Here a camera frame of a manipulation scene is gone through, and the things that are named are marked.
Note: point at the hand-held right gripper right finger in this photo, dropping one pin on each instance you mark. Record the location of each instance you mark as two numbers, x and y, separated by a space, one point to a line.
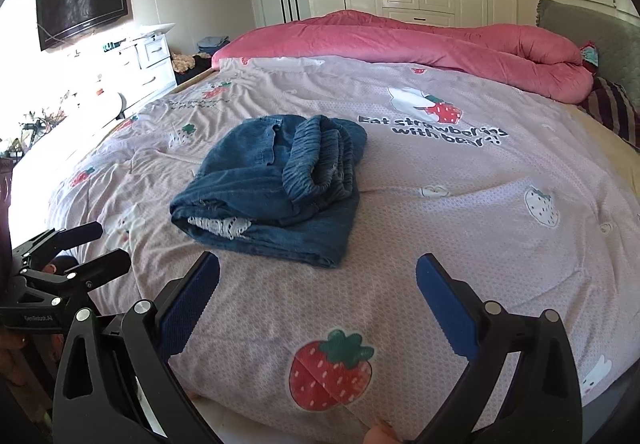
445 304

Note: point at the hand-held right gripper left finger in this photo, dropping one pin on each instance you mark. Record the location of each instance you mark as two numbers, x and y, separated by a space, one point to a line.
190 304

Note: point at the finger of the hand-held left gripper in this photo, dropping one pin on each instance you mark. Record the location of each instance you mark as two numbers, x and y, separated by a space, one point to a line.
100 266
70 236

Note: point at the blue denim pants lace trim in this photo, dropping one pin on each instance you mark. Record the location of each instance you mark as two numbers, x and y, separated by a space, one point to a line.
240 159

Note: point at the person's left hand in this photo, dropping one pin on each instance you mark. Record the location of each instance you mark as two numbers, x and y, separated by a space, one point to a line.
50 269

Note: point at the person's right hand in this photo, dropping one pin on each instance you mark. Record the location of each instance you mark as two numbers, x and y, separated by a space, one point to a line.
382 433

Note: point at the pink strawberry printed bedsheet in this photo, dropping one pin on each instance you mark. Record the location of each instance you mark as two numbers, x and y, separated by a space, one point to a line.
450 234

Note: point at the white dresser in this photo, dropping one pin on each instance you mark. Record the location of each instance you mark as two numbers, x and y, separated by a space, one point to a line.
150 59

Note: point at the floral cloth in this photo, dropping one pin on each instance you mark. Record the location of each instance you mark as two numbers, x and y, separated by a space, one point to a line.
190 63

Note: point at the pale yellow bed sheet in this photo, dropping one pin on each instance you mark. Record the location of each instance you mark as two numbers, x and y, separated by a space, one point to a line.
615 159

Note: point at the stack of folded clothes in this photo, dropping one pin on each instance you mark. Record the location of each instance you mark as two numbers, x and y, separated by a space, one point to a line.
212 46

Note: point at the striped pillow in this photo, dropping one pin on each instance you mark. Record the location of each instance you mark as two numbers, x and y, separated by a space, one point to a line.
615 109

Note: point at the pink quilt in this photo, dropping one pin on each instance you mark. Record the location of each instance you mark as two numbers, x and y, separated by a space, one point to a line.
400 39

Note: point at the teal patterned cloth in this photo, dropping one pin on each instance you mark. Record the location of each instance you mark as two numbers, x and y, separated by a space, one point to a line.
590 56

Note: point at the grey padded headboard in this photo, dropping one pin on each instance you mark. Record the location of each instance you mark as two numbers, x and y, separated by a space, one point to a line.
590 24

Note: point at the black wall television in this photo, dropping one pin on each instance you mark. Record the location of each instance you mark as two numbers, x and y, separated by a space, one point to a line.
80 4

